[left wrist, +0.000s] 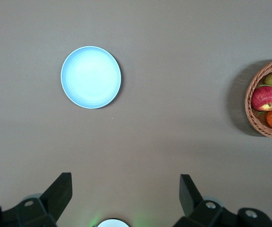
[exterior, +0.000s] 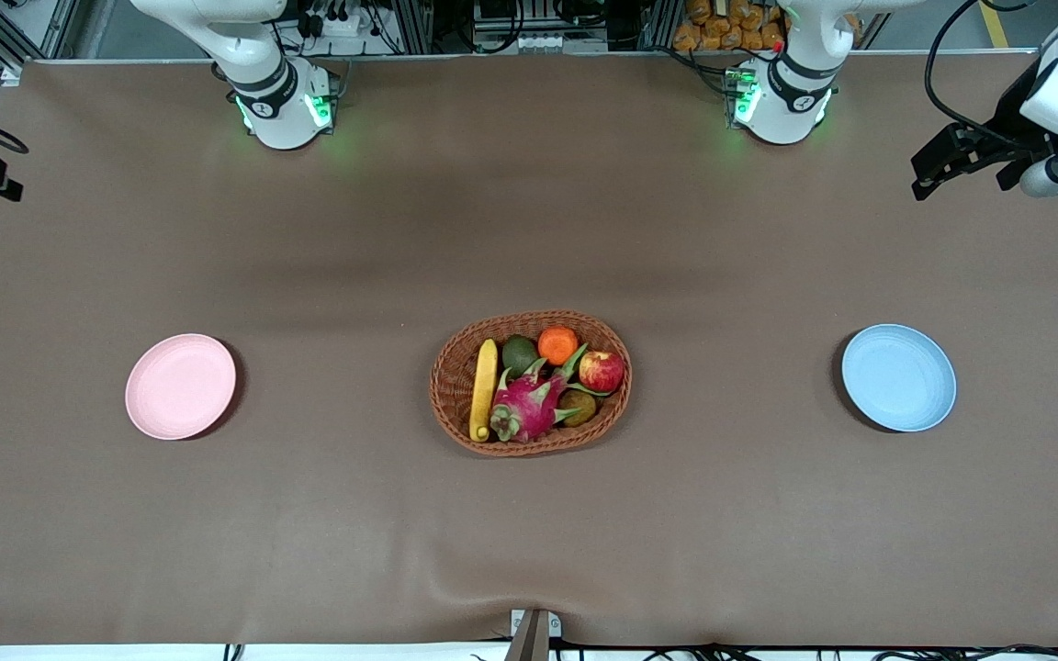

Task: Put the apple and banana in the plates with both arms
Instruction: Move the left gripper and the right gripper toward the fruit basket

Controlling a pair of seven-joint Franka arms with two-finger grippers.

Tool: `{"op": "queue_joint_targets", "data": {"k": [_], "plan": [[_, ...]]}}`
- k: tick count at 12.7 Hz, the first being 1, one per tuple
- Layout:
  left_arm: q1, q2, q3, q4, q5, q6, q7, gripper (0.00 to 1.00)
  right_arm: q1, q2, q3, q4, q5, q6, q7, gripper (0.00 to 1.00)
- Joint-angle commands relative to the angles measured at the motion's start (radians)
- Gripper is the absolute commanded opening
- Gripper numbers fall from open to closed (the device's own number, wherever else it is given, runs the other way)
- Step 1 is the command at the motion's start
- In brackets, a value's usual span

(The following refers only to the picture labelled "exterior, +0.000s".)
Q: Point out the yellow banana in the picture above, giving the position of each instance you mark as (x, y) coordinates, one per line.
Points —
(484, 386)

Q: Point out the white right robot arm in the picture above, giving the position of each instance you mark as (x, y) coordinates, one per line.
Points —
(276, 110)

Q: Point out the right arm base control box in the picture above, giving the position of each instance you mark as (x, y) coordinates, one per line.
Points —
(322, 101)

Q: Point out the pink dragon fruit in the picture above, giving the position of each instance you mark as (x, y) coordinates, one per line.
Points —
(529, 408)

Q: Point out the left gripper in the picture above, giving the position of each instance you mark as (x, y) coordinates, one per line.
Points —
(1009, 122)

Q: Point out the dark green avocado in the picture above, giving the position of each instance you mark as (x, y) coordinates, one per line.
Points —
(519, 353)

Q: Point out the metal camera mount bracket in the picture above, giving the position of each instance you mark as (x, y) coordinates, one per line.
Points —
(534, 633)

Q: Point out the left arm base control box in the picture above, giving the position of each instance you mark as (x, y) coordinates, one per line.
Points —
(738, 96)

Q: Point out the brown kiwi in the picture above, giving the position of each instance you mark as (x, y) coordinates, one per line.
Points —
(578, 408)

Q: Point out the light blue plate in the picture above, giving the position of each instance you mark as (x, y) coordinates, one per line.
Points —
(898, 377)

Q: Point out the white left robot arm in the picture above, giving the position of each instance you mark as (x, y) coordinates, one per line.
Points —
(795, 101)

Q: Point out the brown table mat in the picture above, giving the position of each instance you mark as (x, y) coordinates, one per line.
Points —
(529, 184)

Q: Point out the orange tangerine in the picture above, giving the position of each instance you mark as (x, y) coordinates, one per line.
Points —
(557, 345)

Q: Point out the white power strip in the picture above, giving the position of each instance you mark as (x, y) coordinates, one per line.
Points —
(341, 20)

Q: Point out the brown wicker basket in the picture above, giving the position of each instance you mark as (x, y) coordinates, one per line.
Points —
(455, 386)

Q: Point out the pink plate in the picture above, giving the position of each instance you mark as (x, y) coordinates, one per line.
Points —
(180, 386)

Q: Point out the bag of orange snacks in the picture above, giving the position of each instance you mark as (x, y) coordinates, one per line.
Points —
(722, 28)

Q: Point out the red apple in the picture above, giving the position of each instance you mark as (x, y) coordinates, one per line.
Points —
(602, 372)

